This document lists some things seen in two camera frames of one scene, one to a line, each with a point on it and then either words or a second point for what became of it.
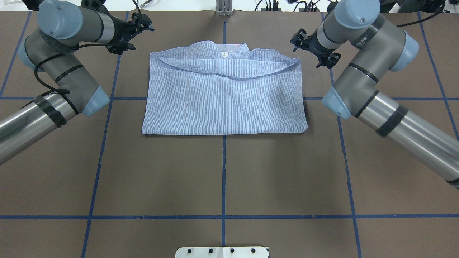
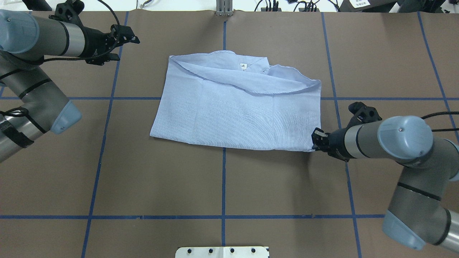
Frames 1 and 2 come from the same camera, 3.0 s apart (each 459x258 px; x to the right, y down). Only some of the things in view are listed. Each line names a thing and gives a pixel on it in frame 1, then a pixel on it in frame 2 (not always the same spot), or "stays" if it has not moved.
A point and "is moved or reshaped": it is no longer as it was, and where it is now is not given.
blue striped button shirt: (206, 88) is moved or reshaped
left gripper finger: (142, 22) to (123, 34)
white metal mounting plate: (222, 252) stays
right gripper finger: (330, 61) to (323, 147)
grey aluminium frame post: (224, 8) stays
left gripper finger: (119, 49) to (100, 60)
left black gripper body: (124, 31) to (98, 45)
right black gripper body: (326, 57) to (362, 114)
